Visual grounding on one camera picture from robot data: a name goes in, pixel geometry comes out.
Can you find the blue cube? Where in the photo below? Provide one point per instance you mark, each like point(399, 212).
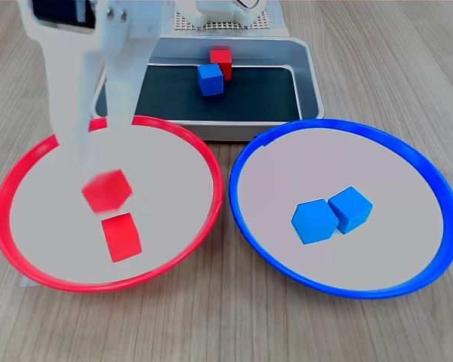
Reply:
point(312, 224)
point(210, 80)
point(351, 209)

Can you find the red cube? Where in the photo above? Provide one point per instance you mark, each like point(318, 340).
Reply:
point(121, 239)
point(222, 57)
point(106, 190)

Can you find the black tray mat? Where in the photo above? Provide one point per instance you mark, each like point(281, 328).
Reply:
point(249, 98)

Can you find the steel tray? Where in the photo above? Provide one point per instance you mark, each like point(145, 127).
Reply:
point(309, 86)

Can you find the red-rimmed white plate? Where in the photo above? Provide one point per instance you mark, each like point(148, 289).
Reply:
point(173, 181)

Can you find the blue-rimmed white plate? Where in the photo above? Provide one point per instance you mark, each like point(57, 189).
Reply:
point(381, 169)

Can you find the pale perforated base plate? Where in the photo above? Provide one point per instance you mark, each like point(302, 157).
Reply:
point(260, 20)

